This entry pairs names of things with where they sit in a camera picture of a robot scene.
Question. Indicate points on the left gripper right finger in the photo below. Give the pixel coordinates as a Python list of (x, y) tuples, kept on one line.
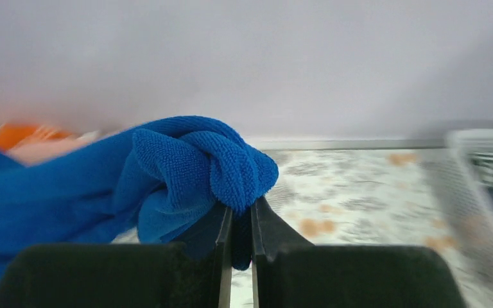
[(290, 271)]

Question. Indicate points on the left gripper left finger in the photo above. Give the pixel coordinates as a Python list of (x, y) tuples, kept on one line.
[(194, 270)]

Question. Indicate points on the blue towel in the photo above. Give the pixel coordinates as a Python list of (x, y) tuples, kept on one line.
[(160, 178)]

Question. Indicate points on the floral table mat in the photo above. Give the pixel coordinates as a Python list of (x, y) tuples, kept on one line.
[(372, 197)]

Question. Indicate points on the light pink towel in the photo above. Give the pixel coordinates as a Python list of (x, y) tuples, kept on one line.
[(41, 151)]

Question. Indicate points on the white plastic basket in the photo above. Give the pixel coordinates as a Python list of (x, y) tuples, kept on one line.
[(461, 175)]

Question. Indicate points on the orange towel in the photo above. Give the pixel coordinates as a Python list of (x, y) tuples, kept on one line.
[(14, 135)]

